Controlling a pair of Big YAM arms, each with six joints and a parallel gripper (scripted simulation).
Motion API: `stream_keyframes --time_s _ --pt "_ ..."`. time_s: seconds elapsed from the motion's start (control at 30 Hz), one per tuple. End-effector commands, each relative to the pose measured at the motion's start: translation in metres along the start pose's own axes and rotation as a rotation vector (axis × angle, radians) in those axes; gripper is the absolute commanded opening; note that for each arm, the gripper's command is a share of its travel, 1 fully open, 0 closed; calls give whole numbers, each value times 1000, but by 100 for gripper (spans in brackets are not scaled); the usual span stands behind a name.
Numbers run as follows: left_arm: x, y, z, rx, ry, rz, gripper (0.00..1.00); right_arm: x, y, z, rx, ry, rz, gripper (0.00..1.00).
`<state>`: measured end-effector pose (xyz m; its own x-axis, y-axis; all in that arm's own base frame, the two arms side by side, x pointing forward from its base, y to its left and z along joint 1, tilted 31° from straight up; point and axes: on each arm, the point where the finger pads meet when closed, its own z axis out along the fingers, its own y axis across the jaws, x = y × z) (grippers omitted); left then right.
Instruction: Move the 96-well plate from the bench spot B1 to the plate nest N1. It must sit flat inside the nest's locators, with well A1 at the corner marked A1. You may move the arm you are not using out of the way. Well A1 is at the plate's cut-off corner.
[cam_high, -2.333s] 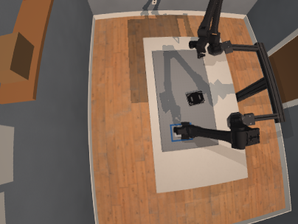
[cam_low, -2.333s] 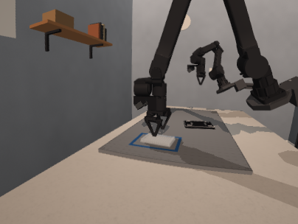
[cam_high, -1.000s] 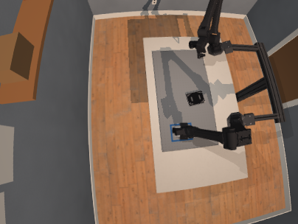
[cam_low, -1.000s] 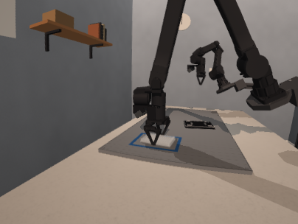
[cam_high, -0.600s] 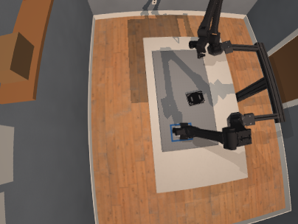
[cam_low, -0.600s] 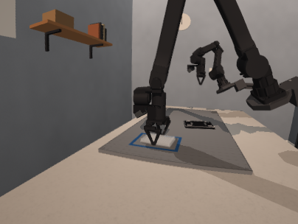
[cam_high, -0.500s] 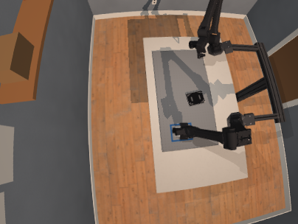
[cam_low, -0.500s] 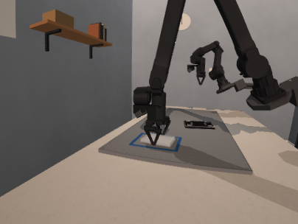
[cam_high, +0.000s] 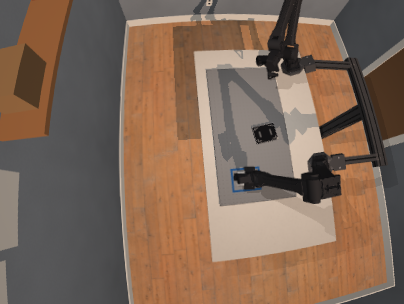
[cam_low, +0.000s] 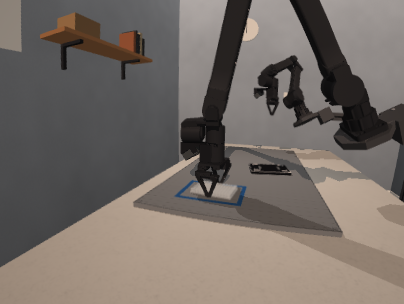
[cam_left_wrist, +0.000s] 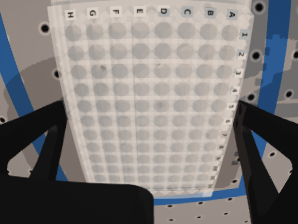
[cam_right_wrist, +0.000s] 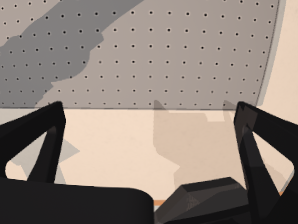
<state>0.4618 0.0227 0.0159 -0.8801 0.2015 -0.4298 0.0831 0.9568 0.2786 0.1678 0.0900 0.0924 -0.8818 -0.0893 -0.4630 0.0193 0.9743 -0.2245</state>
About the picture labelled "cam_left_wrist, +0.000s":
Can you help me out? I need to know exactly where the white well plate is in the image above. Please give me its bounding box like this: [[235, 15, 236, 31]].
[[47, 0, 254, 199]]

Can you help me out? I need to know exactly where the blue tape outline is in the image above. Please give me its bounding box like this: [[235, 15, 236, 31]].
[[0, 0, 291, 206]]

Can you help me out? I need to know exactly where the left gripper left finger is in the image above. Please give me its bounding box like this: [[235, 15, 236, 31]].
[[0, 101, 67, 180]]

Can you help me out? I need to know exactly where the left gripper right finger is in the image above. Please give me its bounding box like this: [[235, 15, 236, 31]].
[[233, 100, 298, 224]]

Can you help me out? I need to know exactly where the grey flat mat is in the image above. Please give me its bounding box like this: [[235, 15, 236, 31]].
[[0, 0, 298, 224]]

